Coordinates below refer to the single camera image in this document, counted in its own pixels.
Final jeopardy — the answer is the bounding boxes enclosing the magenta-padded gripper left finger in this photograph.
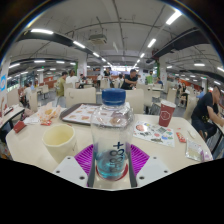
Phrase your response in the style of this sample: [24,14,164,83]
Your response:
[52,143,97,188]

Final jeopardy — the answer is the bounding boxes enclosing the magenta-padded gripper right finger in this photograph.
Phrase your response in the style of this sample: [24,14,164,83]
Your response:
[128,143,174,188]

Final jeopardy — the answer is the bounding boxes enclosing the clear bottle with blue cap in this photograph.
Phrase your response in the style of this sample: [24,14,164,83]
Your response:
[90,88,135,182]

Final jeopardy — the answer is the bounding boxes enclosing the cream paper cup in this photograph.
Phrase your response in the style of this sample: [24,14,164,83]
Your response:
[41,123,79,164]

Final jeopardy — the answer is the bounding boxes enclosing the printed picture leaflet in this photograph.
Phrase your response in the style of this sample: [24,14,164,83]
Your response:
[133,120,176,148]

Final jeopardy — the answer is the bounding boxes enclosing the dark food tray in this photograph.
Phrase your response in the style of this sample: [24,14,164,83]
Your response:
[59,102,131,127]

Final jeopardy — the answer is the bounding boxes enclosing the red paper cup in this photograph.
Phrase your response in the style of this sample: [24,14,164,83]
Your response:
[158,99,177,128]

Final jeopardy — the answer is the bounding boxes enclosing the clear plastic packet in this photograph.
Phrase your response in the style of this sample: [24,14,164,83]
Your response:
[184,138,213,163]

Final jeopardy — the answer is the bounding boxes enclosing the crumpled food wrapper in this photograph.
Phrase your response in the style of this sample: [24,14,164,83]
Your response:
[36,102,62,123]

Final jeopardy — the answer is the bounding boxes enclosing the beige chair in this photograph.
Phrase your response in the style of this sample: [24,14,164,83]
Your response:
[64,87,97,108]
[124,88,145,115]

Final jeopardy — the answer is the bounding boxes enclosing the white paper slip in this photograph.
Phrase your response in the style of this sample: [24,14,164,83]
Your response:
[23,115,41,126]

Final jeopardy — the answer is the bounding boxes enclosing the person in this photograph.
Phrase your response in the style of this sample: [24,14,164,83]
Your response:
[120,68,139,91]
[65,69,79,88]
[54,71,69,98]
[190,84,224,141]
[23,82,33,101]

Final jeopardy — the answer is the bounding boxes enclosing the beige neighbouring table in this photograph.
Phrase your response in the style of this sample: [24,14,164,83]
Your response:
[0,105,26,129]
[213,119,224,158]

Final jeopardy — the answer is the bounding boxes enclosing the ceiling air conditioner unit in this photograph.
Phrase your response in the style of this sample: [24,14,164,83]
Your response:
[88,33,108,45]

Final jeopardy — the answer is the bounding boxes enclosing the ceiling lights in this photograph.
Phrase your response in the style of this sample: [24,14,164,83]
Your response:
[8,9,224,86]

